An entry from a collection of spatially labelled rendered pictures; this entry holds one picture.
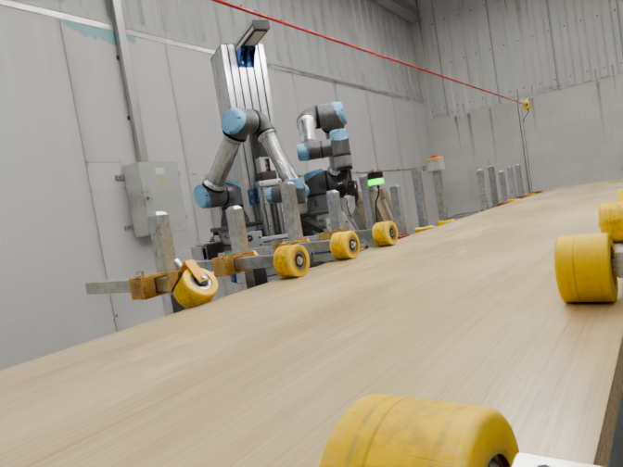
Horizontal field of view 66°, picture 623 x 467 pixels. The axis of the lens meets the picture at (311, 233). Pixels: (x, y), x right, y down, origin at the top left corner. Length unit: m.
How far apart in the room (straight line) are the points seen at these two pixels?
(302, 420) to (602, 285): 0.37
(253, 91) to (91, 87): 1.87
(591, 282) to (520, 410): 0.27
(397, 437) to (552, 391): 0.24
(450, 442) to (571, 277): 0.46
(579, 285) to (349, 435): 0.46
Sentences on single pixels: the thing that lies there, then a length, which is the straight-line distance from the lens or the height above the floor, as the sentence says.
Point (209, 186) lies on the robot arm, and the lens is 2.37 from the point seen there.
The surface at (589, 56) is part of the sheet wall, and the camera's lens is 9.90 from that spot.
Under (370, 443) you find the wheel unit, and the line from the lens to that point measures 0.19.
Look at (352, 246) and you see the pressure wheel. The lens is 1.38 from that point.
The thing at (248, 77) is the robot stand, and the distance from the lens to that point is 2.85.
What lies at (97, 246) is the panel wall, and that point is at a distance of 4.11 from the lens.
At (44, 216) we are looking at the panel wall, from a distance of 3.95.
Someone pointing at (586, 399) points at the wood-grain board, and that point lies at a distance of 0.40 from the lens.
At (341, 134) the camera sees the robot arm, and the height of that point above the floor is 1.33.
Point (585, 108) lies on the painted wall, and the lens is 9.78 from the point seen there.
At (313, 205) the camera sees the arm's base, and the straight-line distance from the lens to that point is 2.67.
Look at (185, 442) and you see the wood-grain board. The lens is 0.41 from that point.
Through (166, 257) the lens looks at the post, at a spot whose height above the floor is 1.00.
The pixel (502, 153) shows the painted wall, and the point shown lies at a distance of 9.96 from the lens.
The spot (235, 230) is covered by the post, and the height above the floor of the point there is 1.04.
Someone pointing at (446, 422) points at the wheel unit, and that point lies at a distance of 0.19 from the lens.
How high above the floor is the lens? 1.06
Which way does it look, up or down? 3 degrees down
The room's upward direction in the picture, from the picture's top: 9 degrees counter-clockwise
